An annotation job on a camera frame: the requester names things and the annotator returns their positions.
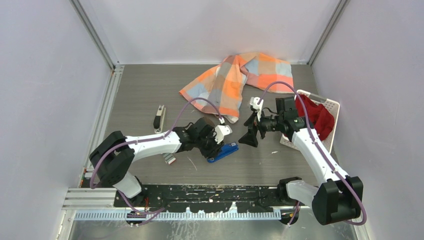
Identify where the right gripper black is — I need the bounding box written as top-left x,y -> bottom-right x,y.
238,109 -> 284,147

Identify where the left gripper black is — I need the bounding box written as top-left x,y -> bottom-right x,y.
195,130 -> 225,159

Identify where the blue stapler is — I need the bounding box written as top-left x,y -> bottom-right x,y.
206,142 -> 239,163

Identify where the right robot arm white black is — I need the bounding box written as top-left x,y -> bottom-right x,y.
239,96 -> 367,225

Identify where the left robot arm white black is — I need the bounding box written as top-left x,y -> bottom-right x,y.
88,117 -> 232,207

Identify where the staple box tray with staples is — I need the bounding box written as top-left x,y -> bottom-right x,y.
162,153 -> 177,165

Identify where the black beige stapler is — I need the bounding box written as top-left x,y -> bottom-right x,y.
153,105 -> 166,134

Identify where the orange checkered cloth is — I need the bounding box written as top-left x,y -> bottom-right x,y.
179,52 -> 294,123

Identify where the red cloth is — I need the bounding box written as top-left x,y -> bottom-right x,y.
300,94 -> 335,141

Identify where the white plastic basket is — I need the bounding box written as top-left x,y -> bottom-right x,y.
297,89 -> 340,152

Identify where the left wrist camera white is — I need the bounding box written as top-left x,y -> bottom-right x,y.
214,124 -> 233,144

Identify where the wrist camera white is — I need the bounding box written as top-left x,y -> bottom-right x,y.
214,124 -> 233,144
249,97 -> 263,122

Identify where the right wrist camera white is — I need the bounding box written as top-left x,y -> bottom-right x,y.
249,97 -> 263,122

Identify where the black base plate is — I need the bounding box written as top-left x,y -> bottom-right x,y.
131,184 -> 296,213

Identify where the aluminium slotted rail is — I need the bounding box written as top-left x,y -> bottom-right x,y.
74,209 -> 281,221

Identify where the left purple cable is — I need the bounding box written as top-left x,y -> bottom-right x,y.
90,96 -> 226,226

